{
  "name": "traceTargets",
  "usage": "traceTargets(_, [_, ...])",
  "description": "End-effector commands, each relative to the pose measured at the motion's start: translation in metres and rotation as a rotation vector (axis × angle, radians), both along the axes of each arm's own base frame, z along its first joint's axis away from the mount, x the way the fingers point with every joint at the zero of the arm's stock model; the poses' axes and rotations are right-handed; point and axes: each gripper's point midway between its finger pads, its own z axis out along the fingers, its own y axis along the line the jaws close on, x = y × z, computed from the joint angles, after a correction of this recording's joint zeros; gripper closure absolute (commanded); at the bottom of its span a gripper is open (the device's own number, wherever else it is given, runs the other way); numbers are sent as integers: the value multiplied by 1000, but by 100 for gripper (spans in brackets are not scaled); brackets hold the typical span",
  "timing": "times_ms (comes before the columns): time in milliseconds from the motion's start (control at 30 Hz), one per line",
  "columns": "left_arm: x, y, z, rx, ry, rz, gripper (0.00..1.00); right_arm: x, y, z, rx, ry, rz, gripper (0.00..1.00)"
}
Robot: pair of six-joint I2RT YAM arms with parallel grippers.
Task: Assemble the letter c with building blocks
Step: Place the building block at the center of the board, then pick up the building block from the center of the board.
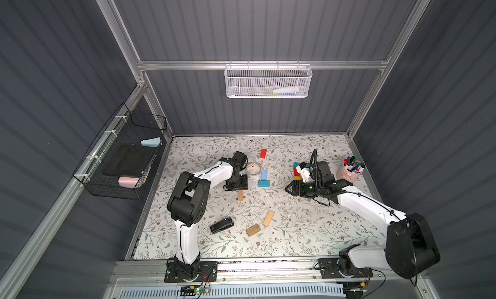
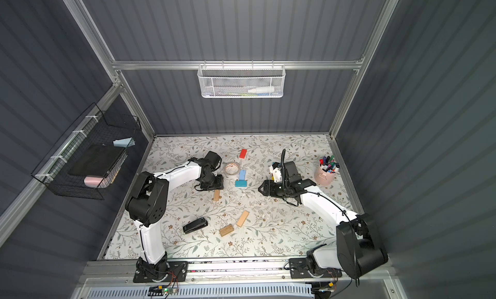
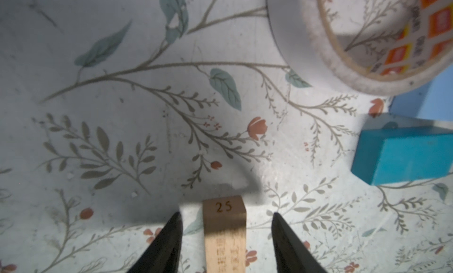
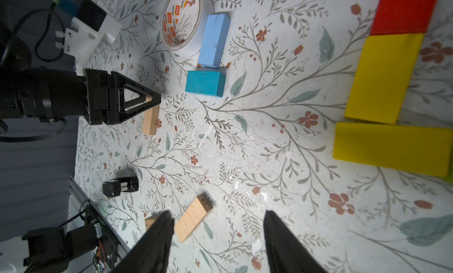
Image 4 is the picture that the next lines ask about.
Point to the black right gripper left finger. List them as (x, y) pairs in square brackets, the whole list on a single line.
[(151, 253)]

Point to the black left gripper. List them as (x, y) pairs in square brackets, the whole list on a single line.
[(106, 95)]

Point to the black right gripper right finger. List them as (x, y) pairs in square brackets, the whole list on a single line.
[(284, 251)]

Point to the light wooden block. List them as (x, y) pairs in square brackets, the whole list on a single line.
[(150, 121)]

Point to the light wooden block slanted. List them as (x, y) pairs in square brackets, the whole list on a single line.
[(192, 217)]

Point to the teal block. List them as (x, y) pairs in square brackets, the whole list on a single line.
[(207, 83)]

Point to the yellow block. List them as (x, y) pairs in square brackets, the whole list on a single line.
[(382, 77), (412, 149)]

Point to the red block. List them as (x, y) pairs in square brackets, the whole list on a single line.
[(402, 17)]

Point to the lime green block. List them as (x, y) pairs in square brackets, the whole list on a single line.
[(449, 177)]

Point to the dark wooden block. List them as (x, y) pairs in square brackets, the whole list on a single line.
[(149, 221)]

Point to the black stapler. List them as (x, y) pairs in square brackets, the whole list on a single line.
[(115, 187)]

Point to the white tape roll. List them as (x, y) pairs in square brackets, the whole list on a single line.
[(183, 25)]

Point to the light blue block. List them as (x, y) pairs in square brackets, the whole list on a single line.
[(214, 39)]

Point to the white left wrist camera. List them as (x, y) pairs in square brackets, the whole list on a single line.
[(91, 26)]

